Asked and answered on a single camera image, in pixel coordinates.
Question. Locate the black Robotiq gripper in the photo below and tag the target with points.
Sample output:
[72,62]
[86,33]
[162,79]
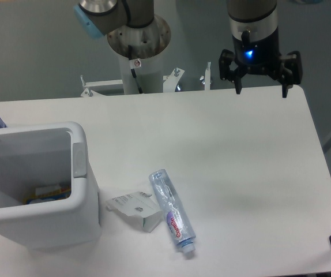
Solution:
[260,57]

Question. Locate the crushed clear plastic bottle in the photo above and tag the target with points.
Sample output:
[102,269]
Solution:
[175,216]

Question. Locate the white cardboard box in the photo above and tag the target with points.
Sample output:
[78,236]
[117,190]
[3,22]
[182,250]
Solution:
[139,206]

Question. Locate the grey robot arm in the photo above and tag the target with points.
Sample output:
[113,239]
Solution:
[99,18]

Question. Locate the white trash can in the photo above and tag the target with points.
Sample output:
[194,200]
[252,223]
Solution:
[42,155]

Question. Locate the white metal bracket middle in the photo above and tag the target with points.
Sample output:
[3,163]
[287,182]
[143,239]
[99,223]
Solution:
[171,82]

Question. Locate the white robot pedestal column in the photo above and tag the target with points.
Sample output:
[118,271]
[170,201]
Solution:
[140,55]

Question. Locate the white metal frame left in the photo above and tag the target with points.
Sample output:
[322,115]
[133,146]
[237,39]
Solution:
[101,88]

